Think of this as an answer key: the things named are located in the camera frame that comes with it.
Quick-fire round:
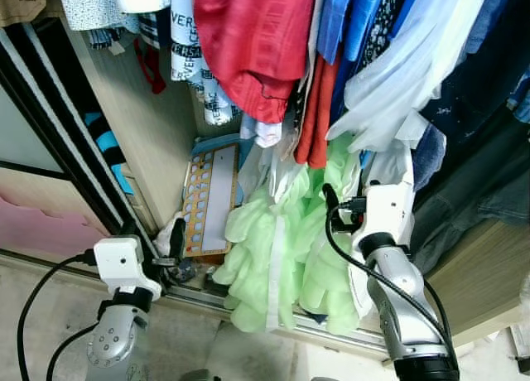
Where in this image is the orange number puzzle board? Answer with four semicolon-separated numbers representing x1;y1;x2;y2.
181;141;241;258

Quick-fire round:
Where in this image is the orange-red garment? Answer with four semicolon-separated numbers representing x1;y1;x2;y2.
294;54;340;168

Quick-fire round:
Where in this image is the light green frilly garment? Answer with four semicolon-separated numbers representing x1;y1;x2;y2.
211;133;365;334

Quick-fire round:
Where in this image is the blue black striped garment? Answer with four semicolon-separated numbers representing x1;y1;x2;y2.
83;112;133;195

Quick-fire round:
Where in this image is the wooden wardrobe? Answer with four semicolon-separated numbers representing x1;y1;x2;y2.
0;17;530;353

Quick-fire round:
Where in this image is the grey robot left leg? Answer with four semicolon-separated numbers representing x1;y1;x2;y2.
176;369;223;381

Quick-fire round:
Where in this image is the dark grey garment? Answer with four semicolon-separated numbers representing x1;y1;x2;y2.
410;108;530;274

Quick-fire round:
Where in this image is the black framed sliding door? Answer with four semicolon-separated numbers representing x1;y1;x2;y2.
0;21;166;274

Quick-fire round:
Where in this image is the white sheer garment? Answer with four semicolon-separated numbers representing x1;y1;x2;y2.
327;0;494;154

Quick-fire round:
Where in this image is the red garment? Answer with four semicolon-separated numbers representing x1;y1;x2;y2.
192;0;320;123

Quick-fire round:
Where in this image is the black white lettered garment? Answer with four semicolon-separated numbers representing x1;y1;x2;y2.
137;0;241;127

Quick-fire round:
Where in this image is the blue shirt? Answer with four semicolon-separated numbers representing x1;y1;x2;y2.
315;0;390;67

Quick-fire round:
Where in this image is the dark navy garment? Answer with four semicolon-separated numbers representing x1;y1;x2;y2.
414;0;530;142

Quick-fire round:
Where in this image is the dark patterned shirt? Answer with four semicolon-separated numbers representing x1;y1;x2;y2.
360;0;407;67

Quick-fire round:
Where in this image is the white dotted garment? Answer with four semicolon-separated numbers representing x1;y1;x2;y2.
56;0;142;32

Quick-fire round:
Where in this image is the tan garment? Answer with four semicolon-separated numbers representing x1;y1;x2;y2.
0;0;46;27

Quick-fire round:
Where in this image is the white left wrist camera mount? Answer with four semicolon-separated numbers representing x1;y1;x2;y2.
94;237;162;299

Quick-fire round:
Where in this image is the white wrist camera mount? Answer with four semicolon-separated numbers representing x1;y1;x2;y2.
94;237;162;299
360;182;415;249

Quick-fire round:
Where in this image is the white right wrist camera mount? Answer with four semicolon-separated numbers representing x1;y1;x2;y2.
360;182;415;249

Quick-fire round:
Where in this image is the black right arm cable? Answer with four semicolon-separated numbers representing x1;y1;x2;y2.
325;205;453;357

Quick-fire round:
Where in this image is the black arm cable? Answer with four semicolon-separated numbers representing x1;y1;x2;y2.
17;253;96;381
325;205;453;357
46;325;102;381

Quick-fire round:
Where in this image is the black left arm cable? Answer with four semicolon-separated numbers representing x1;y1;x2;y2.
46;325;102;381
17;253;96;381

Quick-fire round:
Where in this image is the red strap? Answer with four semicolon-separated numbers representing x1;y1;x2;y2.
137;40;166;94

